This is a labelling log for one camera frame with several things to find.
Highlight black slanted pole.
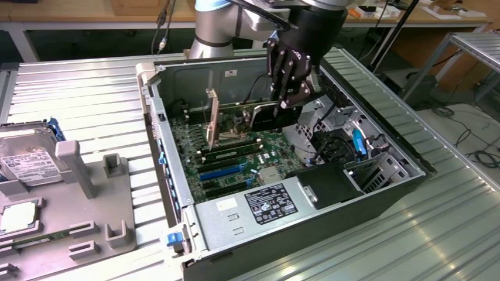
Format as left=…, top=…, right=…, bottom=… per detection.
left=369, top=0, right=417, bottom=73

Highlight green RAM stick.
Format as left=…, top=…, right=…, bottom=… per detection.
left=200, top=142, right=261, bottom=164
left=9, top=229, right=77, bottom=250

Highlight small white box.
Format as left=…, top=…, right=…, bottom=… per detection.
left=375, top=5, right=403, bottom=18

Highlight silver CPU chip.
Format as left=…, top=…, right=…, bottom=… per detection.
left=0, top=201, right=39, bottom=235

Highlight grey parts rack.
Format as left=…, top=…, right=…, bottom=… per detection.
left=0, top=139, right=139, bottom=281

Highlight black looped wire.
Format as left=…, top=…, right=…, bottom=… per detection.
left=315, top=128, right=355, bottom=165

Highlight silver slotted disk bay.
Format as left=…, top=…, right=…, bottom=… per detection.
left=343, top=152, right=417, bottom=196

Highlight open black PC case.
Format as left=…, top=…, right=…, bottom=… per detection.
left=135, top=51, right=437, bottom=281

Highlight black floor cables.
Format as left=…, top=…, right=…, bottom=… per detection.
left=429, top=102, right=500, bottom=170

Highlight black floor box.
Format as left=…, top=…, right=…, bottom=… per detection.
left=380, top=67, right=439, bottom=109

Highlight blue case latch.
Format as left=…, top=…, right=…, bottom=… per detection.
left=163, top=232, right=184, bottom=247

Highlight grey hanging cable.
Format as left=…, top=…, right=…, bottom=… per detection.
left=151, top=0, right=175, bottom=55

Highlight CPU socket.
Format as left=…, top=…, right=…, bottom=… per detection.
left=217, top=130, right=248, bottom=145

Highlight black arched wire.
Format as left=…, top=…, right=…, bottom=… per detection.
left=247, top=73, right=271, bottom=105

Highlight long black expansion slot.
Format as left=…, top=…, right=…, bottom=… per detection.
left=205, top=180, right=251, bottom=197
left=196, top=159, right=240, bottom=174

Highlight silver hard disk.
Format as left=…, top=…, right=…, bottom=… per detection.
left=0, top=120, right=63, bottom=188

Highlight graphics card with black cooler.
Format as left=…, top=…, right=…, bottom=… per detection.
left=204, top=87, right=303, bottom=149

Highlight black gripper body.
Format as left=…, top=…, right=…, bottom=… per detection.
left=272, top=6, right=349, bottom=70

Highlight wooden desk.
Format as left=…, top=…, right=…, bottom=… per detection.
left=0, top=0, right=493, bottom=32

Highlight thick black camera cable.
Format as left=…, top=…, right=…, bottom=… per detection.
left=229, top=0, right=303, bottom=32

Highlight black fan shroud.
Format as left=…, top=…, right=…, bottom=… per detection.
left=284, top=160, right=376, bottom=211

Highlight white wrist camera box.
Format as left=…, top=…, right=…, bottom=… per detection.
left=247, top=7, right=293, bottom=32

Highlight green motherboard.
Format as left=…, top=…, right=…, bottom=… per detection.
left=167, top=102, right=307, bottom=205

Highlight silver perforated disk bay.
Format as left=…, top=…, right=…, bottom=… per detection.
left=281, top=96, right=340, bottom=166

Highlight orange and white box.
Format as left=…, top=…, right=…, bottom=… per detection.
left=347, top=5, right=383, bottom=20

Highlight silver power supply unit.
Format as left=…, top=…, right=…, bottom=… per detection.
left=193, top=177, right=317, bottom=253

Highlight grey metal frame stand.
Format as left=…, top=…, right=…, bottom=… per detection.
left=400, top=31, right=500, bottom=104

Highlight flat white box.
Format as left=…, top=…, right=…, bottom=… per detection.
left=420, top=2, right=465, bottom=21

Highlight small silver heatsink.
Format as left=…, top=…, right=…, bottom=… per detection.
left=257, top=167, right=285, bottom=184

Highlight blue card retainer strip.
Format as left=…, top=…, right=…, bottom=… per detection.
left=155, top=137, right=184, bottom=212

